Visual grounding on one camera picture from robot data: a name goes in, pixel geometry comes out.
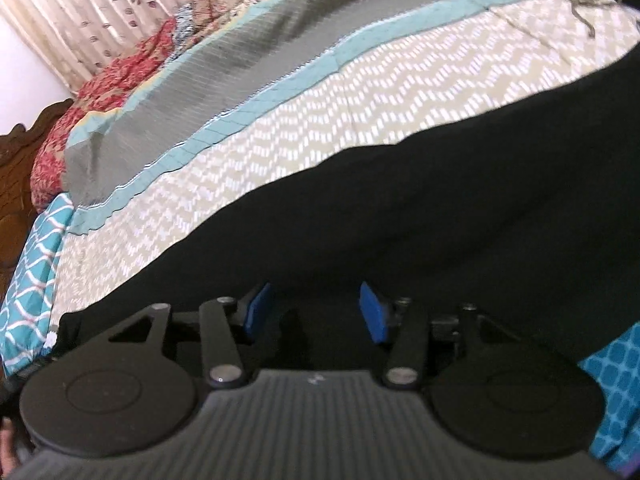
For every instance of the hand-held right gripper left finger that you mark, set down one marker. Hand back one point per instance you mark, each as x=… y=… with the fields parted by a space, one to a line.
x=259 y=308

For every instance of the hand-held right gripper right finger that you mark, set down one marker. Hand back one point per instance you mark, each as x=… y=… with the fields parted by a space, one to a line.
x=374 y=316

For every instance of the black pants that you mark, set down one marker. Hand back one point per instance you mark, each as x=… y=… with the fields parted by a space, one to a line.
x=450 y=220

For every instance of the beige zigzag bedsheet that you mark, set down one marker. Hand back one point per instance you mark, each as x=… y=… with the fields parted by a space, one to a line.
x=280 y=160

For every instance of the grey teal striped blanket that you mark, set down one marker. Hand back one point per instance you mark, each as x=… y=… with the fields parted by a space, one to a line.
x=200 y=95

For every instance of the teal lattice print pillow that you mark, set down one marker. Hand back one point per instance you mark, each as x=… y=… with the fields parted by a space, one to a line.
x=31 y=280

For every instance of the teal patterned cloth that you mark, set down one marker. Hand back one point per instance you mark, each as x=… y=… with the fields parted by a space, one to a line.
x=616 y=400

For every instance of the red floral quilt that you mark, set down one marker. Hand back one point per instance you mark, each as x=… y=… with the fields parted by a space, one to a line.
x=100 y=105

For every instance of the wooden headboard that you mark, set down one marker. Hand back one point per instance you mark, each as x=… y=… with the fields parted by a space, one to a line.
x=20 y=195

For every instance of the cream leaf print curtain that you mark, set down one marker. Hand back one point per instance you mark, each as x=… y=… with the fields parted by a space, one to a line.
x=90 y=10

